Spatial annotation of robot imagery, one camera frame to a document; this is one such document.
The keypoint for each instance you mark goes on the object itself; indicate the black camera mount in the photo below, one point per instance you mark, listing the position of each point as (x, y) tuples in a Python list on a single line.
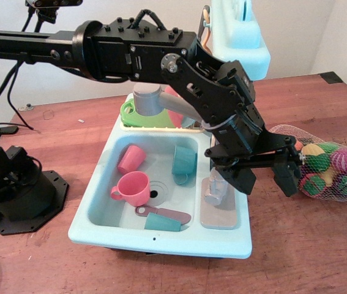
[(47, 9)]

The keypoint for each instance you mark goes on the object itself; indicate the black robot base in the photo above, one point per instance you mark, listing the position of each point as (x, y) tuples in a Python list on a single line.
[(29, 196)]

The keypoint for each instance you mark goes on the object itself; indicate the pink toy cup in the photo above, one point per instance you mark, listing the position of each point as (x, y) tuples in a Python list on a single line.
[(131, 160)]

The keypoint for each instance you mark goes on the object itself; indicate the black corner bracket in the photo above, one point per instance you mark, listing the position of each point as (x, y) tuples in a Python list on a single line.
[(331, 77)]

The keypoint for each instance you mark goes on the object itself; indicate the pink toy plate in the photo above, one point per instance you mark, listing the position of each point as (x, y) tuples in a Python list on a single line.
[(176, 118)]

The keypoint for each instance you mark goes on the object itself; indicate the green toy bowl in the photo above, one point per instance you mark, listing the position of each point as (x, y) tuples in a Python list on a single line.
[(131, 118)]

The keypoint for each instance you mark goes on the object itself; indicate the silver toy lever handle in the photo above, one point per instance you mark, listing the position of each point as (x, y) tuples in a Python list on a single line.
[(216, 188)]

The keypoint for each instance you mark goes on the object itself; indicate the teal toy cup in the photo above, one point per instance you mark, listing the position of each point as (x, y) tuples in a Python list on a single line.
[(159, 222)]

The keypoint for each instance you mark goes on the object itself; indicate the light blue toy shelf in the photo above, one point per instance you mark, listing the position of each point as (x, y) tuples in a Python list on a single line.
[(233, 33)]

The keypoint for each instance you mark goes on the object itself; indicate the mauve toy knife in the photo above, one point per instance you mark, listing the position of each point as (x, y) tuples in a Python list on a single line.
[(180, 216)]

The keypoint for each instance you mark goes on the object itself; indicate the teal toy mug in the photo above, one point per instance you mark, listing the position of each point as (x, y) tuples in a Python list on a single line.
[(184, 164)]

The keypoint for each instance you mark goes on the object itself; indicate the light blue toy sink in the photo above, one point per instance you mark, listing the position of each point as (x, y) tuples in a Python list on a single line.
[(221, 231)]

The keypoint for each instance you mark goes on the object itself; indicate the pink toy mug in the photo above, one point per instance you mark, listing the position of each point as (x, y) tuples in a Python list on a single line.
[(133, 187)]

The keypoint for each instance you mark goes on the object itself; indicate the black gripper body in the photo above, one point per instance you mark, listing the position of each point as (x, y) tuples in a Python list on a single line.
[(237, 149)]

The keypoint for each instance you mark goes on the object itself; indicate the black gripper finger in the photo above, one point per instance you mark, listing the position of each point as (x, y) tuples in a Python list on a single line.
[(286, 176), (241, 178)]

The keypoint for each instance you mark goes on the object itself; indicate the mesh bag of toy food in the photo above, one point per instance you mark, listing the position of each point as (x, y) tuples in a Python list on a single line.
[(324, 172)]

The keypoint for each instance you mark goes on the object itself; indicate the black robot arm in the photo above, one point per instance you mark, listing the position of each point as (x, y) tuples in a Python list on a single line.
[(221, 93)]

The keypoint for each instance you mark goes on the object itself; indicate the grey toy faucet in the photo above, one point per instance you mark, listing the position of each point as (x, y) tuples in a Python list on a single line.
[(150, 100)]

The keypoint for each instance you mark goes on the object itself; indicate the small metal bolt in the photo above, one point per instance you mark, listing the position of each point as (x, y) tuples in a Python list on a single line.
[(27, 107)]

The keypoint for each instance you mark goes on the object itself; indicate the cream dish rack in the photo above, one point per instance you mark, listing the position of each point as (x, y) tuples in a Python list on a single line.
[(158, 129)]

